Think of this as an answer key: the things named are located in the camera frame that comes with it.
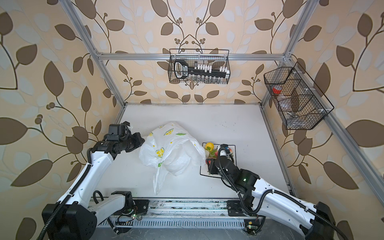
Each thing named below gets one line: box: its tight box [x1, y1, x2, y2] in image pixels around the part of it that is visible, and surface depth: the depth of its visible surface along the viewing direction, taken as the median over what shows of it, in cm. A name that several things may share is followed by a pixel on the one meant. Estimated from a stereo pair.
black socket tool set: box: [174, 59, 230, 83], surface depth 86 cm
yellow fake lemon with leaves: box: [205, 142, 217, 159], surface depth 91 cm
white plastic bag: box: [139, 121, 206, 195], surface depth 82 cm
